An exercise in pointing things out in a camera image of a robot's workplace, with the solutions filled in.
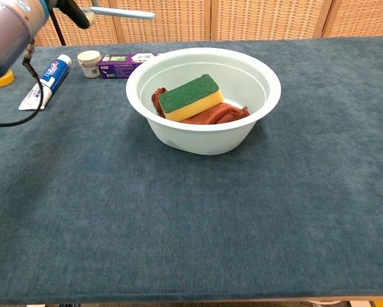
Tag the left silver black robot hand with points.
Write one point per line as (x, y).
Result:
(76, 14)

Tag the light blue toothbrush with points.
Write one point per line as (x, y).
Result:
(127, 13)

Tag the green and yellow sponge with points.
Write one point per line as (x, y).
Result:
(188, 92)

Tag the brown cloth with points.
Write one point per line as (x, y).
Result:
(223, 115)

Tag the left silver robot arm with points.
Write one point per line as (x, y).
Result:
(9, 32)

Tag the blue table cloth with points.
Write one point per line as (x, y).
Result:
(242, 224)

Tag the black tripod stand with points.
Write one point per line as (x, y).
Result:
(59, 32)

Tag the small white jar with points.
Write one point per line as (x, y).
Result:
(89, 64)

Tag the blue white toothpaste tube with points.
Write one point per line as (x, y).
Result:
(55, 72)

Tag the purple toothpaste box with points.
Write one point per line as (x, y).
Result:
(117, 67)

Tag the yellow detergent bottle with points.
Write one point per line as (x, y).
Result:
(2, 82)

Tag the wicker folding screen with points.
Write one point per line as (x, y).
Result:
(242, 19)

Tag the light blue plastic basin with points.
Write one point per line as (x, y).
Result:
(204, 137)

